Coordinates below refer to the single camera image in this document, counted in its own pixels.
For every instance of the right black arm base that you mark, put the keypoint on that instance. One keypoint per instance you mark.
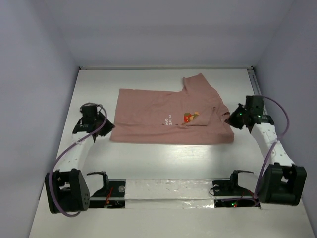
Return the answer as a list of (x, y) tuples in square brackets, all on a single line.
[(228, 193)]

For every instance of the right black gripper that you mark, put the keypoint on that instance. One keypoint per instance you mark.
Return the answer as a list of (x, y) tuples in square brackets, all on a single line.
[(232, 121)]

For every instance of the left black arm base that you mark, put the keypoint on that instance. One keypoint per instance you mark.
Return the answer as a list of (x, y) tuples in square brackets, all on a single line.
[(109, 198)]

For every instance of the pink printed t-shirt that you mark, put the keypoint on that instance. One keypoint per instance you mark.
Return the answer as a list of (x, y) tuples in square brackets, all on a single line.
[(195, 115)]

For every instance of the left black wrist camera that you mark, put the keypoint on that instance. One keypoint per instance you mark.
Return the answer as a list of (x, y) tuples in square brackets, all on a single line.
[(89, 111)]

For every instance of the aluminium rail right edge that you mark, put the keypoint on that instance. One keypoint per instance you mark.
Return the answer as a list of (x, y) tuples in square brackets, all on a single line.
[(253, 80)]

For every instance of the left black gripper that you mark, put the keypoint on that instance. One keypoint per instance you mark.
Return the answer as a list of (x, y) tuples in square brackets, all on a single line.
[(108, 128)]

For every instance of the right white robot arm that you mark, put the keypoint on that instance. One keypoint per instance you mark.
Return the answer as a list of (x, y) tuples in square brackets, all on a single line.
[(279, 181)]

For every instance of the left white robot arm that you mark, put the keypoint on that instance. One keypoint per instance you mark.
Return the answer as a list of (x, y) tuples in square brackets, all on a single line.
[(66, 188)]

